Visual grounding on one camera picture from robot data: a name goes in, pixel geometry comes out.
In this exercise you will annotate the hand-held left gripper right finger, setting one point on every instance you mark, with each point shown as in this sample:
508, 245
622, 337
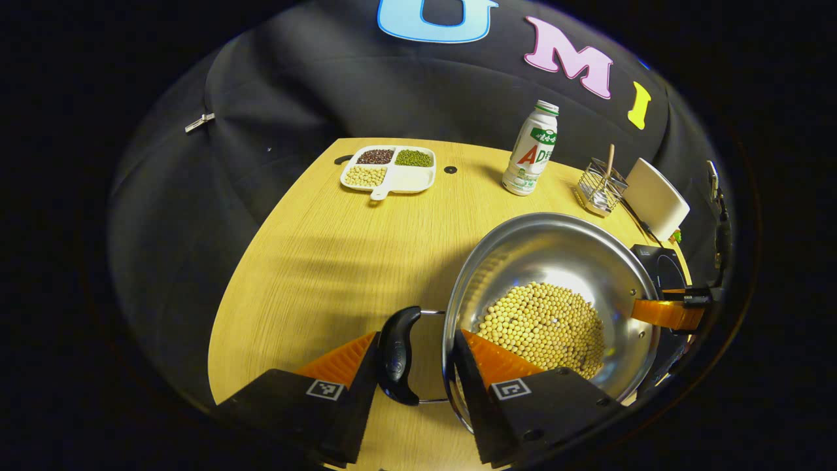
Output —
474, 392

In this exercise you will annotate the white bottle with green label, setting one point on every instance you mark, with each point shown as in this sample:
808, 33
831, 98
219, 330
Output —
529, 157

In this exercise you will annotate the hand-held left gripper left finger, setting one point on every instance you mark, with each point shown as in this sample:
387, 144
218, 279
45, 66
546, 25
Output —
356, 405

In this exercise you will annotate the sandwich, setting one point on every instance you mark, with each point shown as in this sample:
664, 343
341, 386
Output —
675, 235

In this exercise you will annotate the white toaster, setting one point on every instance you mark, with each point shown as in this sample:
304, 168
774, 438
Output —
654, 196

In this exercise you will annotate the steel pot with soybeans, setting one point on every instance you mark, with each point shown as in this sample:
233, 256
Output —
556, 255

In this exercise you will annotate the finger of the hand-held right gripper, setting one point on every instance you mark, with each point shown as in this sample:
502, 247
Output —
667, 314

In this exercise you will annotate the white divided dish of beans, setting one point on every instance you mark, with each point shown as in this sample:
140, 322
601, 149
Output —
405, 180

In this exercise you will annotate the black backdrop cloth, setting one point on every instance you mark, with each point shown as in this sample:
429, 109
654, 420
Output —
294, 85

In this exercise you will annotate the black induction cooktop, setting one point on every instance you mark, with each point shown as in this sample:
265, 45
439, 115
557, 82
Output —
660, 268

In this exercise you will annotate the wooden spoon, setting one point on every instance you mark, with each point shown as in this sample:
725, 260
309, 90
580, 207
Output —
610, 160

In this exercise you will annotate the silver cloth clip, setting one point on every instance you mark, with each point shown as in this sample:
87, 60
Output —
199, 122

